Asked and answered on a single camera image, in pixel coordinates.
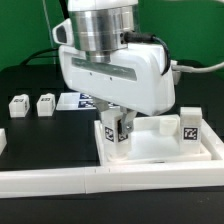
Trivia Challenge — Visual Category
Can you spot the white obstacle left wall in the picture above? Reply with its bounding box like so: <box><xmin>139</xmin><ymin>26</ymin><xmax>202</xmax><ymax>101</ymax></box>
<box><xmin>0</xmin><ymin>129</ymin><xmax>7</xmax><ymax>155</ymax></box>

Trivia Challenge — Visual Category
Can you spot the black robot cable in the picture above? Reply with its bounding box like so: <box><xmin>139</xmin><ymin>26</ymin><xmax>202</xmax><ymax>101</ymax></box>
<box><xmin>19</xmin><ymin>0</ymin><xmax>73</xmax><ymax>66</ymax></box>

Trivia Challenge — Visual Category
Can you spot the white obstacle front wall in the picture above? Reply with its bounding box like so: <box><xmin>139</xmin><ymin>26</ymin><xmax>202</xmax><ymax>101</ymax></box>
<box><xmin>0</xmin><ymin>161</ymin><xmax>224</xmax><ymax>198</ymax></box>

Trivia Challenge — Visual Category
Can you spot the white obstacle wall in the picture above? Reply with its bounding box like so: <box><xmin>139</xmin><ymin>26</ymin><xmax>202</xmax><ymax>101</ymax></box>
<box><xmin>0</xmin><ymin>161</ymin><xmax>224</xmax><ymax>198</ymax></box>
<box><xmin>0</xmin><ymin>129</ymin><xmax>7</xmax><ymax>155</ymax></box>
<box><xmin>201</xmin><ymin>120</ymin><xmax>224</xmax><ymax>161</ymax></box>

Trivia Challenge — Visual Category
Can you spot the white obstacle right wall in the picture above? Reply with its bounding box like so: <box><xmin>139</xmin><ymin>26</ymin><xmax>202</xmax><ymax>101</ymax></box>
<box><xmin>201</xmin><ymin>120</ymin><xmax>224</xmax><ymax>161</ymax></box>

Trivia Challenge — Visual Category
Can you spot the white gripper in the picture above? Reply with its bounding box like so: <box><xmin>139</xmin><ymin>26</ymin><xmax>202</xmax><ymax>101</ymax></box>
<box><xmin>59</xmin><ymin>43</ymin><xmax>175</xmax><ymax>135</ymax></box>

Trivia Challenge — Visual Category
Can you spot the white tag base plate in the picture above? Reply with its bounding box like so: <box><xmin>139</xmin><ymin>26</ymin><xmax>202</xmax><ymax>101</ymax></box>
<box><xmin>56</xmin><ymin>92</ymin><xmax>95</xmax><ymax>111</ymax></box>

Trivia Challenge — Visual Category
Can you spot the white square tabletop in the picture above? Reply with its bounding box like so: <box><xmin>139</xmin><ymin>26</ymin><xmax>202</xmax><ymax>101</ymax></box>
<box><xmin>95</xmin><ymin>115</ymin><xmax>212</xmax><ymax>166</ymax></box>

